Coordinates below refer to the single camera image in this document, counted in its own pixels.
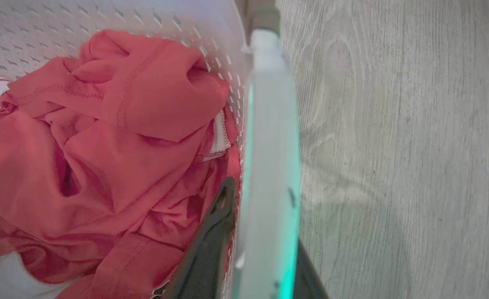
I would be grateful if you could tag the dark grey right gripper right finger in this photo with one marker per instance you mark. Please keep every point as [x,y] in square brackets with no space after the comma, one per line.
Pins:
[306,274]

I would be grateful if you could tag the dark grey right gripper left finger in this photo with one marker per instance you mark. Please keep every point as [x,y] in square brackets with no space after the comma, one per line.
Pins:
[205,257]

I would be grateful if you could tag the white perforated plastic laundry basket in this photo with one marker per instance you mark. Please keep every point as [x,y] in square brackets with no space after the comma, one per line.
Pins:
[269,166]

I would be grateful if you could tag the red garment with white trim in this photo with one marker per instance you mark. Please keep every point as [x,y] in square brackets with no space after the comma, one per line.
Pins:
[103,166]

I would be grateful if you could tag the white cloth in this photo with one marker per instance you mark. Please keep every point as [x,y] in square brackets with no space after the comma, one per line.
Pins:
[11,282]

